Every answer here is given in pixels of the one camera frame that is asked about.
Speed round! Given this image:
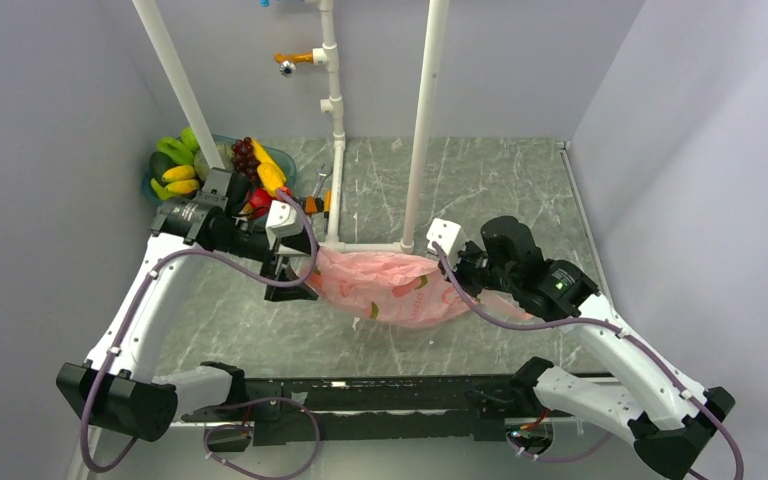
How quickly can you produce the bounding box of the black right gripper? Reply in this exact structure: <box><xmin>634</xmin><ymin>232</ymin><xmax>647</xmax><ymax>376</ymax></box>
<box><xmin>438</xmin><ymin>238</ymin><xmax>518</xmax><ymax>297</ymax></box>

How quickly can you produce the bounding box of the green banana bunch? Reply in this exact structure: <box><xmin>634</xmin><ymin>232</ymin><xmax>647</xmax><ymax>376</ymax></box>
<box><xmin>156</xmin><ymin>127</ymin><xmax>200</xmax><ymax>166</ymax></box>

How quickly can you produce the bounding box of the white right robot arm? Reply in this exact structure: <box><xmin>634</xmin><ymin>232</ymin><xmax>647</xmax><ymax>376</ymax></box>
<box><xmin>426</xmin><ymin>216</ymin><xmax>745</xmax><ymax>479</ymax></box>

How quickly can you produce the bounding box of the dark red grape bunch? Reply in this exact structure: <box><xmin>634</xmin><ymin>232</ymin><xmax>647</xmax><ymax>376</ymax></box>
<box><xmin>231</xmin><ymin>137</ymin><xmax>261</xmax><ymax>185</ymax></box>

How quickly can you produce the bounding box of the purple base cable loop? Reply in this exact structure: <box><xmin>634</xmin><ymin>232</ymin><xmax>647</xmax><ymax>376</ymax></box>
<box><xmin>202</xmin><ymin>396</ymin><xmax>322</xmax><ymax>480</ymax></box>

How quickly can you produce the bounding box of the white pvc pipe assembly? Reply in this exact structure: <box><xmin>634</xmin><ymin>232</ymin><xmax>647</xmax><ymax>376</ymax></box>
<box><xmin>312</xmin><ymin>1</ymin><xmax>403</xmax><ymax>253</ymax></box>

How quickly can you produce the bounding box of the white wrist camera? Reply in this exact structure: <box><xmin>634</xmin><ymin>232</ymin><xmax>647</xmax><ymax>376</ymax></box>
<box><xmin>426</xmin><ymin>218</ymin><xmax>468</xmax><ymax>264</ymax></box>
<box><xmin>265</xmin><ymin>200</ymin><xmax>304</xmax><ymax>244</ymax></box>

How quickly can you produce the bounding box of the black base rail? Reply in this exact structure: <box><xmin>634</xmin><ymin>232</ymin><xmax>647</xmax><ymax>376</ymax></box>
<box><xmin>183</xmin><ymin>374</ymin><xmax>570</xmax><ymax>446</ymax></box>

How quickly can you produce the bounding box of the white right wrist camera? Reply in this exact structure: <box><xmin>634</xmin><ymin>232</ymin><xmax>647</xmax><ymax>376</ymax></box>
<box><xmin>426</xmin><ymin>218</ymin><xmax>468</xmax><ymax>264</ymax></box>

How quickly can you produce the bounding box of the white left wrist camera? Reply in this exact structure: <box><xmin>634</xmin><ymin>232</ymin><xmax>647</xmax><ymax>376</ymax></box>
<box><xmin>265</xmin><ymin>200</ymin><xmax>304</xmax><ymax>244</ymax></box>

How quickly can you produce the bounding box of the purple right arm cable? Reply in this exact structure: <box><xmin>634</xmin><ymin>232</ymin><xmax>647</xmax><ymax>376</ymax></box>
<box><xmin>431</xmin><ymin>242</ymin><xmax>746</xmax><ymax>480</ymax></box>

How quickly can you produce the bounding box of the yellow banana bunch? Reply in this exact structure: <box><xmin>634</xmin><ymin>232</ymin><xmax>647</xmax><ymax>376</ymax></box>
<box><xmin>150</xmin><ymin>165</ymin><xmax>201</xmax><ymax>201</ymax></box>

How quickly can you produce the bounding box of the orange faucet valve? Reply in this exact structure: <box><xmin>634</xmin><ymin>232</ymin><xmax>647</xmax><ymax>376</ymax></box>
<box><xmin>273</xmin><ymin>51</ymin><xmax>315</xmax><ymax>77</ymax></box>

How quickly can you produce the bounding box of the white left slanted pole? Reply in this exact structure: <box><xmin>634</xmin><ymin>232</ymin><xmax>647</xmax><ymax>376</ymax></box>
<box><xmin>132</xmin><ymin>0</ymin><xmax>224</xmax><ymax>169</ymax></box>

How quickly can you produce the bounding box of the silver wrench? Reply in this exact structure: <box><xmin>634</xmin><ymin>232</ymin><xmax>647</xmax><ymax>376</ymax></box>
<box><xmin>310</xmin><ymin>169</ymin><xmax>330</xmax><ymax>198</ymax></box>

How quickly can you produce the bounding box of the yellow corn cob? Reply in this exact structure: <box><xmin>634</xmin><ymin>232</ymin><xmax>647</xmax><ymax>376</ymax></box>
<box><xmin>251</xmin><ymin>138</ymin><xmax>287</xmax><ymax>198</ymax></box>

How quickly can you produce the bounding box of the dark green avocado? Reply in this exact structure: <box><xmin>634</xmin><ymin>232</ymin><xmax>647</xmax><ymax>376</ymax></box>
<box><xmin>148</xmin><ymin>151</ymin><xmax>177</xmax><ymax>187</ymax></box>

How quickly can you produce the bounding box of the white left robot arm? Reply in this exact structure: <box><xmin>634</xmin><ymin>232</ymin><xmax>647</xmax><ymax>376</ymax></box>
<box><xmin>56</xmin><ymin>169</ymin><xmax>318</xmax><ymax>442</ymax></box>

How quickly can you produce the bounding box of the pink peach-print plastic bag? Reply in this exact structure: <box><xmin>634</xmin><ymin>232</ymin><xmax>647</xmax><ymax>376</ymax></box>
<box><xmin>304</xmin><ymin>246</ymin><xmax>532</xmax><ymax>330</ymax></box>

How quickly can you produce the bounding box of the teal fruit basket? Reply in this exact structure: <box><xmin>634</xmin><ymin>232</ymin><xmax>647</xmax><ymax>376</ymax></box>
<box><xmin>142</xmin><ymin>135</ymin><xmax>296</xmax><ymax>221</ymax></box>

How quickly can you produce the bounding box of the green melon fake fruit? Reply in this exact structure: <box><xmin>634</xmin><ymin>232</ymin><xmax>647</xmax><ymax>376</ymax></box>
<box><xmin>193</xmin><ymin>146</ymin><xmax>234</xmax><ymax>183</ymax></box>

